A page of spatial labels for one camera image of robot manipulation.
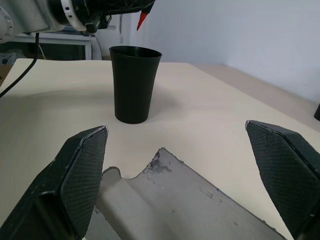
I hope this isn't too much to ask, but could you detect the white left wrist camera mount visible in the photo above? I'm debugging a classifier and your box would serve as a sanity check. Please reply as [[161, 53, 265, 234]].
[[59, 0, 87, 32]]

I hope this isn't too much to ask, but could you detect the black tapered cup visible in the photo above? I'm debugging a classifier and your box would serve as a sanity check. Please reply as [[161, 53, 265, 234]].
[[108, 45, 163, 125]]

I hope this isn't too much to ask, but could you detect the white-framed glass cabinet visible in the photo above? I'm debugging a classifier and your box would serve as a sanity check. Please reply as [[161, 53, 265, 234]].
[[0, 32, 101, 61]]

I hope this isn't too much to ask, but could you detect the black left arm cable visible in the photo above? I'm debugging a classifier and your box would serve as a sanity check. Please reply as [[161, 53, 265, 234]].
[[0, 31, 41, 99]]

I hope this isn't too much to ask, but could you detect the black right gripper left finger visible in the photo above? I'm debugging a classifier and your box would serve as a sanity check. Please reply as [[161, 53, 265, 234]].
[[0, 125, 110, 240]]

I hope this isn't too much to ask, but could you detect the red marker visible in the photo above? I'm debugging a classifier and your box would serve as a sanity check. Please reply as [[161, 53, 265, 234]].
[[136, 7, 150, 32]]

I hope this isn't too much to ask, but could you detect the grey glasses case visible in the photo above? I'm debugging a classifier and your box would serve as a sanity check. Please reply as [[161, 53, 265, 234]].
[[86, 146, 287, 240]]

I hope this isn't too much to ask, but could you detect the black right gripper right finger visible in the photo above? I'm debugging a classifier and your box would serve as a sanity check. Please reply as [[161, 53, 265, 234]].
[[245, 119, 320, 240]]

